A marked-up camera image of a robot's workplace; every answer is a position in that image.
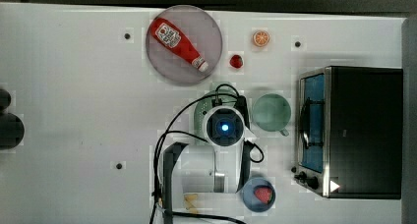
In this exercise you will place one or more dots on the black toaster oven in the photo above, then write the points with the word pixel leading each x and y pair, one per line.
pixel 349 131

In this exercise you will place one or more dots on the red toy strawberry in bowl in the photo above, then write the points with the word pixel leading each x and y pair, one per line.
pixel 264 194

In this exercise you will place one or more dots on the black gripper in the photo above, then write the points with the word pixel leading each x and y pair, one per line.
pixel 229 115

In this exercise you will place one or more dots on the red ketchup bottle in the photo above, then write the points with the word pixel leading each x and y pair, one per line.
pixel 175 40

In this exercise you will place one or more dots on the grey round plate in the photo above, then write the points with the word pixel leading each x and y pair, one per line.
pixel 203 32

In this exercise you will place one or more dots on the green strainer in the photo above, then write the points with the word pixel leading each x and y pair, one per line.
pixel 226 90

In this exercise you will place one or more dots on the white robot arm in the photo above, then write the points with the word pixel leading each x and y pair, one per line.
pixel 218 162

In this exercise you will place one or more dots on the blue bowl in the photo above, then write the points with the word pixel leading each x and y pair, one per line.
pixel 248 194

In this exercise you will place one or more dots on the orange slice toy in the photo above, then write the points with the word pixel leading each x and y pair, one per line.
pixel 260 38

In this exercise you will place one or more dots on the green mug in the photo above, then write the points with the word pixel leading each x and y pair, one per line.
pixel 272 112

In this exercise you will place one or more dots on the peeled toy banana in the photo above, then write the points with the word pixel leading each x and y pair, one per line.
pixel 188 202

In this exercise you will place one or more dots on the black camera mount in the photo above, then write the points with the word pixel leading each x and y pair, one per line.
pixel 12 128

